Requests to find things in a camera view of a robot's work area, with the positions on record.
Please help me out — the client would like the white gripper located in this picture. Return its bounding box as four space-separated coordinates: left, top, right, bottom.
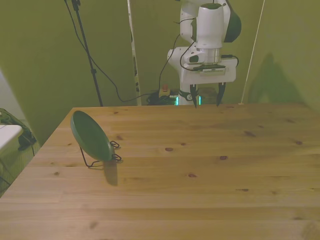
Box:
180 57 237 109

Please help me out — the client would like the dark green plate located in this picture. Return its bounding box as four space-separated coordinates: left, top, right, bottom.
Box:
70 110 114 161

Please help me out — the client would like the robot base with green lights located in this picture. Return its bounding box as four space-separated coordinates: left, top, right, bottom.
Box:
174 88 202 106

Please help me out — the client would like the white vertical pole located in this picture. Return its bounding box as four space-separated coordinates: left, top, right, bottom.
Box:
126 0 142 106

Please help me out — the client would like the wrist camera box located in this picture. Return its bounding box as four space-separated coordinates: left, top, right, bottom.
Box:
192 63 230 77

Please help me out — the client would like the black cable bundle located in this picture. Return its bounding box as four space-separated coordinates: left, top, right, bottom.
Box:
145 91 176 106

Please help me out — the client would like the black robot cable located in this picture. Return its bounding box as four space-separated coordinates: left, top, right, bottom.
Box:
158 21 198 97

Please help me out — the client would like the white hanging cord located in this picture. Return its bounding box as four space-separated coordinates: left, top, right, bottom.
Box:
238 0 266 105

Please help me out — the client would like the long black cable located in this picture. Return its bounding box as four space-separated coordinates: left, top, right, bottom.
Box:
64 0 161 103

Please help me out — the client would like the black wire plate stand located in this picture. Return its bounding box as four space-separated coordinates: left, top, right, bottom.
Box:
79 140 123 169

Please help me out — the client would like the black camera stand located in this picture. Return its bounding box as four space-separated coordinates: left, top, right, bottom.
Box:
63 0 104 107

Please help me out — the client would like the black floor cable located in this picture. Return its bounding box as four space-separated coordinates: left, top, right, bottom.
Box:
0 158 12 188

